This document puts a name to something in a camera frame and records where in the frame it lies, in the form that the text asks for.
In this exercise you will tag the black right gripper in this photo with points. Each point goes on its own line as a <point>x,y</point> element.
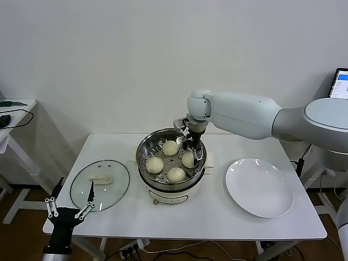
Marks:
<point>195,139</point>

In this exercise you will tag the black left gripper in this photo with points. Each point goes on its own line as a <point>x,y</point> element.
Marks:
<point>65,223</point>

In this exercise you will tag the white steamed baozi bun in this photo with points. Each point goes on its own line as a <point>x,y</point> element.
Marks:
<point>155,165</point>
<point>187,160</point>
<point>170,148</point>
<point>176,174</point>

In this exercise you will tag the round glass pot lid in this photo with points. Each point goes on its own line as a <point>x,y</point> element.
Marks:
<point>114,179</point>

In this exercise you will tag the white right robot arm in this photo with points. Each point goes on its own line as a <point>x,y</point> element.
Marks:
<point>244,114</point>

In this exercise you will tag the stainless steel steamer basket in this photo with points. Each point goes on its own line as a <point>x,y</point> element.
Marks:
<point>144,168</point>

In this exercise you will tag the white round plate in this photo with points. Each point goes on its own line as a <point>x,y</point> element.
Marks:
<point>258,187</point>

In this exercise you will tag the white power strip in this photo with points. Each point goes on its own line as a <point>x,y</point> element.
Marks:
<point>133,247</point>

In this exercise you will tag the white side table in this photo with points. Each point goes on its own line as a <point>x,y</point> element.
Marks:
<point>334,174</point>
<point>16,119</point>

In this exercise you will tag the black computer mouse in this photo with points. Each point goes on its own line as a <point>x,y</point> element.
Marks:
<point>4,121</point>

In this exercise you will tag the dark green flat object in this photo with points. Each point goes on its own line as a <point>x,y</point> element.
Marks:
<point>8,103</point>

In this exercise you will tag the white power adapter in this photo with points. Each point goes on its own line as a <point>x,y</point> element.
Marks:
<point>330,171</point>

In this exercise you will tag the grey open laptop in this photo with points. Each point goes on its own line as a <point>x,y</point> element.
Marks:
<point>340,81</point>

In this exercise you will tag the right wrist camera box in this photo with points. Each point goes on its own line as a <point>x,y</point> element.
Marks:
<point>180,123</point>

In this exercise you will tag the black clamp bracket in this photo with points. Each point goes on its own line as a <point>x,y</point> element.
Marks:
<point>299,166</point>

